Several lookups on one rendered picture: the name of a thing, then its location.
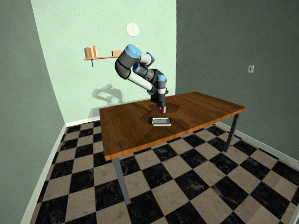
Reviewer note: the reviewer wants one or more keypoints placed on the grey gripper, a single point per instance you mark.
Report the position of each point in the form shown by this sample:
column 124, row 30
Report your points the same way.
column 161, row 98

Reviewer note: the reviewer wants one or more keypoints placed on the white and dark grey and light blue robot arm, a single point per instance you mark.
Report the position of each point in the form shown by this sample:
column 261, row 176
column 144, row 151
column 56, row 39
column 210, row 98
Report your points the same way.
column 141, row 75

